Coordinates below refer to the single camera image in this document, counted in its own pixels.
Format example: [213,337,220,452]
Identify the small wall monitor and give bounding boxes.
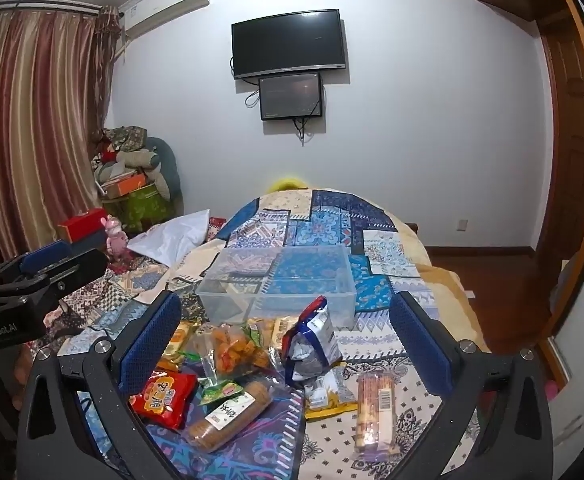
[259,72,323,121]

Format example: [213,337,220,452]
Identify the patchwork blanket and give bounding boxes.
[32,187,492,480]

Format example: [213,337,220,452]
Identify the red snack packet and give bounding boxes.
[131,370,199,430]

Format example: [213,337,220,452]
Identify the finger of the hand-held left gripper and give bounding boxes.
[26,247,109,314]
[2,240,73,278]

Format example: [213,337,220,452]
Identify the clear plastic container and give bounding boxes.
[195,245,357,328]

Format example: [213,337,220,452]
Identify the white air conditioner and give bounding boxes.
[119,0,211,41]

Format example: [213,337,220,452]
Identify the pink plush toy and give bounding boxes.
[106,215,130,259]

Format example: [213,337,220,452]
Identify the white pillow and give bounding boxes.
[128,208,210,266]

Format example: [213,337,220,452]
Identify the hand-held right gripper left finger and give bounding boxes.
[16,290,183,480]

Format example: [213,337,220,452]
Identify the round biscuit pack green label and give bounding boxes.
[184,380,275,453]

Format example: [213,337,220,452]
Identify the large wall television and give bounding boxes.
[231,9,347,80]

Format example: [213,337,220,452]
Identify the orange cardboard box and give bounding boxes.
[101,172,150,199]

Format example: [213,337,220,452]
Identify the yellow orange snack packet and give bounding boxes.
[159,321,193,372]

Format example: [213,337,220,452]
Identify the striped curtain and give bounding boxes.
[0,7,123,261]

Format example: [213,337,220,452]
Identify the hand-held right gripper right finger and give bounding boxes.
[389,290,555,480]

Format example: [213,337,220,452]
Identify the stick biscuit packet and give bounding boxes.
[354,372,400,456]

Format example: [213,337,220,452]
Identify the wooden door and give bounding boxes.
[534,0,584,341]

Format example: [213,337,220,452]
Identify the pale yellow snack packet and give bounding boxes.
[249,316,297,351]

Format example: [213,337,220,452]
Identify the dark patterned cloth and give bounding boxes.
[104,126,147,153]

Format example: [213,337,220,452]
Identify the flat yellow snack packet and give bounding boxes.
[304,365,360,420]

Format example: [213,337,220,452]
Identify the yellow round object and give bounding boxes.
[267,176,309,192]

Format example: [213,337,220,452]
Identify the red box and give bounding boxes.
[57,208,105,243]

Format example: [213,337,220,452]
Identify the orange snack bag green header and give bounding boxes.
[187,322,273,376]

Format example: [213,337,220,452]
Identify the blue white chip bag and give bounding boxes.
[281,296,345,386]

